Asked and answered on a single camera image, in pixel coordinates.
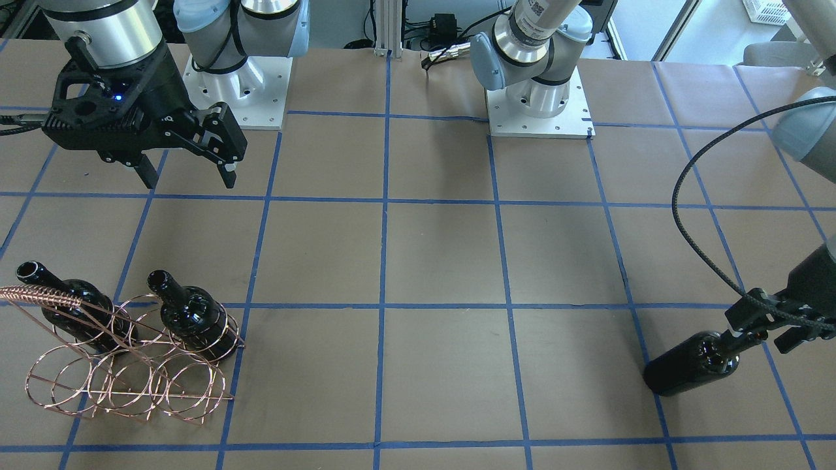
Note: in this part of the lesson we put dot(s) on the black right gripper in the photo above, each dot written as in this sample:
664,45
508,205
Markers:
159,90

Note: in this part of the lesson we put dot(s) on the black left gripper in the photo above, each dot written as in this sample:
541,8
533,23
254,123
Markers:
814,273

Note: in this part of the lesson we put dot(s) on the dark wine bottle carried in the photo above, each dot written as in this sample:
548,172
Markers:
705,357

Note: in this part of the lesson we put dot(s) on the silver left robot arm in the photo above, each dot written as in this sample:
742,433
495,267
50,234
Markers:
539,42

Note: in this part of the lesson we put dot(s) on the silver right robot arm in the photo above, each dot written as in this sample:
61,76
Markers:
221,35

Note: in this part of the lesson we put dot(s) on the dark wine bottle front basket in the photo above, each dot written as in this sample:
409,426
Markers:
192,315

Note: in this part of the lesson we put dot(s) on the dark wine bottle basket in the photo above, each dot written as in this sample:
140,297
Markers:
78,313
192,315

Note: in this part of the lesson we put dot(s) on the dark wine bottle rear basket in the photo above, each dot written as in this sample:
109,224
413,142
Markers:
78,313

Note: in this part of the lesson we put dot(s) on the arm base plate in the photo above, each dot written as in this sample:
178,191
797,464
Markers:
256,93
530,109

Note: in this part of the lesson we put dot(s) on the copper wire wine basket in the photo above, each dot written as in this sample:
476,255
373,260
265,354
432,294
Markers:
154,373

